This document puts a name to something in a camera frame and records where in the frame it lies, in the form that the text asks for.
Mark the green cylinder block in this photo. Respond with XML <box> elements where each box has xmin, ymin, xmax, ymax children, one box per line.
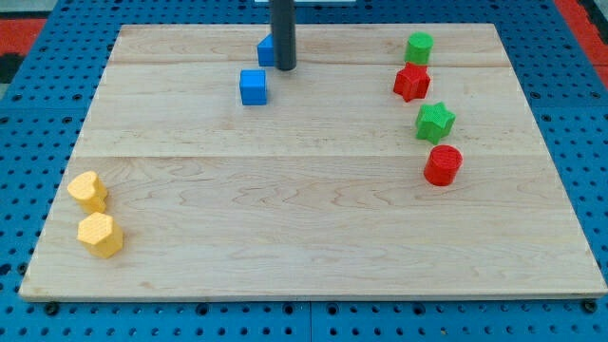
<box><xmin>404</xmin><ymin>31</ymin><xmax>434</xmax><ymax>65</ymax></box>

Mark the blue cube block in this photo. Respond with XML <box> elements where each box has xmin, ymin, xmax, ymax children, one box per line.
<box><xmin>239</xmin><ymin>69</ymin><xmax>267</xmax><ymax>105</ymax></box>

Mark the red cylinder block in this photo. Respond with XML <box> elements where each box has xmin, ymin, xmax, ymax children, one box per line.
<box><xmin>423</xmin><ymin>144</ymin><xmax>464</xmax><ymax>186</ymax></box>

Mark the blue block behind rod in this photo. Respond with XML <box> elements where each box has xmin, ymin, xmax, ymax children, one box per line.
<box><xmin>256</xmin><ymin>33</ymin><xmax>275</xmax><ymax>67</ymax></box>

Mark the light wooden board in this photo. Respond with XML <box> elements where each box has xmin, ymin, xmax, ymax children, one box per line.
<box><xmin>20</xmin><ymin>24</ymin><xmax>607</xmax><ymax>302</ymax></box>

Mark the red star block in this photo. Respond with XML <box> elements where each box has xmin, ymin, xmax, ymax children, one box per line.
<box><xmin>393</xmin><ymin>62</ymin><xmax>431</xmax><ymax>103</ymax></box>

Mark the yellow heart block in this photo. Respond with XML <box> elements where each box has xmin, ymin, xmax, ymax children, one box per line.
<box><xmin>67</xmin><ymin>171</ymin><xmax>107</xmax><ymax>214</ymax></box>

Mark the yellow hexagon block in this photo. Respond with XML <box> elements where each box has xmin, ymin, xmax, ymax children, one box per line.
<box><xmin>77</xmin><ymin>212</ymin><xmax>124</xmax><ymax>258</ymax></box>

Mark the green star block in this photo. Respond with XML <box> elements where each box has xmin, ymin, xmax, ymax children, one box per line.
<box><xmin>415</xmin><ymin>102</ymin><xmax>456</xmax><ymax>144</ymax></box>

